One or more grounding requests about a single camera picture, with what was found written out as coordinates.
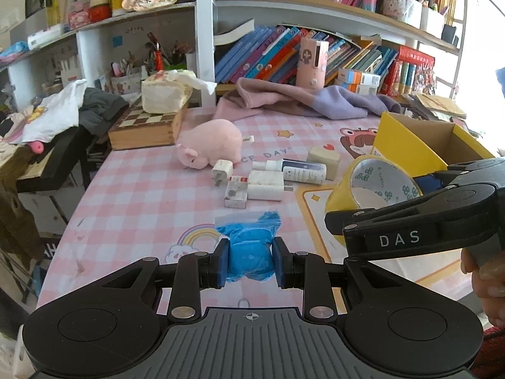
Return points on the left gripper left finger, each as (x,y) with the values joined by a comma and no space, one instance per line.
(143,282)

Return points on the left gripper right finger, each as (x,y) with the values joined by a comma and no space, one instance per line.
(317,279)

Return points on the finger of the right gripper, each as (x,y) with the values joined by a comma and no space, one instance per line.
(454,213)
(486,171)

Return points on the yellow tape roll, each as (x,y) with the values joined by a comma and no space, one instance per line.
(372,182)

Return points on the blue plastic bag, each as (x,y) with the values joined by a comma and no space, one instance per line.
(250,236)

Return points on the red white small box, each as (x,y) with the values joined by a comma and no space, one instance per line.
(236,193)

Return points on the large white charger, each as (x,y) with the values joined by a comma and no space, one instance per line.
(265,185)

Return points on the white blue tube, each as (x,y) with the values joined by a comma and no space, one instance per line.
(303,171)

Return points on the small white charger plug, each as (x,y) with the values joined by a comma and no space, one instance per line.
(221,171)

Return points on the white spray bottle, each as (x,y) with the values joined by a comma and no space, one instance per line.
(270,165)

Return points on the right hand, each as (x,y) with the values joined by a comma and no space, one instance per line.
(488,284)

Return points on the yellow cardboard box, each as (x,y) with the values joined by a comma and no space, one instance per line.
(422,147)

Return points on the pink checkered tablecloth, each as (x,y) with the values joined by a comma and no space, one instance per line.
(143,203)

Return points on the stack of books papers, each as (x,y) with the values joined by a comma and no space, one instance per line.
(434,108)

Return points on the cream heart block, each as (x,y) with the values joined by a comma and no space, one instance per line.
(329,157)

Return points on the red book set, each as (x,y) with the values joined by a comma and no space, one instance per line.
(407,71)

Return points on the pink plush pig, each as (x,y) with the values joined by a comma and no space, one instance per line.
(209,142)

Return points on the wooden chess box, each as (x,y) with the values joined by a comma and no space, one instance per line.
(138,129)

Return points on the orange white box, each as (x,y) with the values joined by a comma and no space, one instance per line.
(358,82)

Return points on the white bookshelf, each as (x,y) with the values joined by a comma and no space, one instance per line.
(220,40)

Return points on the pink purple cloth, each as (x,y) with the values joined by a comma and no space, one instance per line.
(253,97)

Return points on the cream tissue box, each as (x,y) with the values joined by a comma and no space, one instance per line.
(168,91)

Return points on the white t-shirt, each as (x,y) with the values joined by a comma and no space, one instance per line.
(61,112)

